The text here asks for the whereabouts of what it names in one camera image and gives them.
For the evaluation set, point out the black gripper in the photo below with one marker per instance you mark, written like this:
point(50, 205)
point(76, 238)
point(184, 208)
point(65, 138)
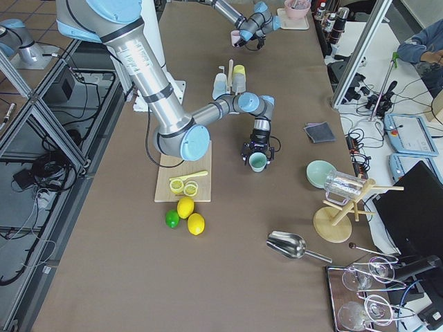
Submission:
point(241, 43)
point(259, 137)

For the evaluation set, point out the mint green plastic cup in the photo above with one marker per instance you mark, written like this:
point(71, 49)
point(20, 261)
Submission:
point(257, 161)

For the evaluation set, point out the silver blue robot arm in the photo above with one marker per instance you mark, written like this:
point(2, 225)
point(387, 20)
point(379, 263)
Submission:
point(119, 25)
point(255, 27)

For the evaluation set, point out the yellow plastic cup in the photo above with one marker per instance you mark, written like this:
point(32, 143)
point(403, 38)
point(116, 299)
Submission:
point(239, 72)

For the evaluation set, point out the grey plastic cup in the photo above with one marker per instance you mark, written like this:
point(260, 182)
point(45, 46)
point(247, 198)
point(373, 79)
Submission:
point(239, 84)

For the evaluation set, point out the white plastic cup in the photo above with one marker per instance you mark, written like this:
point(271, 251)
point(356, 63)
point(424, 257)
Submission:
point(220, 77)

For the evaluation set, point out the light blue plastic cup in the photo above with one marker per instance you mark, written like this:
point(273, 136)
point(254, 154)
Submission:
point(219, 89)

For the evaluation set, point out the cream plastic tray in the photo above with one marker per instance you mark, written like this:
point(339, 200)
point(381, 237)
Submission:
point(287, 23)

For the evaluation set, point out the pink bowl of ice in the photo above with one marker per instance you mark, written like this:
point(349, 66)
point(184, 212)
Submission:
point(297, 9)

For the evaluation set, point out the grey folded cloth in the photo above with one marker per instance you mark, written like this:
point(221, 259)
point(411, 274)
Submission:
point(320, 132)

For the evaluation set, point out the yellow plastic knife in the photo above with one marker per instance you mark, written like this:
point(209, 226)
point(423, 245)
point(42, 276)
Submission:
point(187, 176)

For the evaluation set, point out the mint green bowl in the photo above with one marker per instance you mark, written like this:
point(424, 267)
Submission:
point(317, 171)

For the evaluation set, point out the lemon slice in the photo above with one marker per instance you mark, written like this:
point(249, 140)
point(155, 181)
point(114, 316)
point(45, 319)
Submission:
point(176, 185)
point(191, 188)

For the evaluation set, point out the clear plastic pitcher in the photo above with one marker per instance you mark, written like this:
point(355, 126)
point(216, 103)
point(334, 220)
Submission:
point(341, 188)

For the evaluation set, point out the yellow lemon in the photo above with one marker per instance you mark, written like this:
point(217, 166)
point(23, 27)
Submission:
point(196, 224)
point(185, 207)

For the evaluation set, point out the black power strip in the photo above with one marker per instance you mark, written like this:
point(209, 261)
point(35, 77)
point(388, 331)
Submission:
point(360, 162)

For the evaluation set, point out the shiny metal ice scoop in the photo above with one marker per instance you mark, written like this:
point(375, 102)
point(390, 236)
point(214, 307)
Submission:
point(292, 246)

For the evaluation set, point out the wooden mug tree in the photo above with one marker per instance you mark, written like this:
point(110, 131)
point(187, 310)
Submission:
point(332, 222)

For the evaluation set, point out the green lime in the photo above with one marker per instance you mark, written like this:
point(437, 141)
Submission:
point(172, 218)

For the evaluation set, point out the metal rod with green tip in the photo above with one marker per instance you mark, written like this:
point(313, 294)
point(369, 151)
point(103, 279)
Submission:
point(381, 102)

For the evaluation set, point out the blue teach pendant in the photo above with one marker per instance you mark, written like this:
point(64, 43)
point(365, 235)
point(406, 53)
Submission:
point(400, 164)
point(408, 134)

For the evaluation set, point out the seated person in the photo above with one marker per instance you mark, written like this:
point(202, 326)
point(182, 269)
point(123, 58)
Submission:
point(424, 52)

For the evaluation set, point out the black monitor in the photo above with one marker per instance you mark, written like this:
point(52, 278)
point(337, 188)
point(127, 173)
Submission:
point(413, 216)

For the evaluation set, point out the wine glass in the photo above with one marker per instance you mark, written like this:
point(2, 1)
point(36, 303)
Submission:
point(373, 275)
point(373, 313)

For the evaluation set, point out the black glass rack tray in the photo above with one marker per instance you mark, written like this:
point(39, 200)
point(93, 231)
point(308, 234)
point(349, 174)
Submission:
point(339, 295)

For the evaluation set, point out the white wire cup holder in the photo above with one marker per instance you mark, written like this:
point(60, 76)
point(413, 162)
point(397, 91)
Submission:
point(229, 74)

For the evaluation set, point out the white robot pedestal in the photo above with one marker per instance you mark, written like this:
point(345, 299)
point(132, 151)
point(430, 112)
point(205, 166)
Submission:
point(157, 89)

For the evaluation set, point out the aluminium frame post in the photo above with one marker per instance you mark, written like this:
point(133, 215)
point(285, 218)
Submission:
point(376, 17)

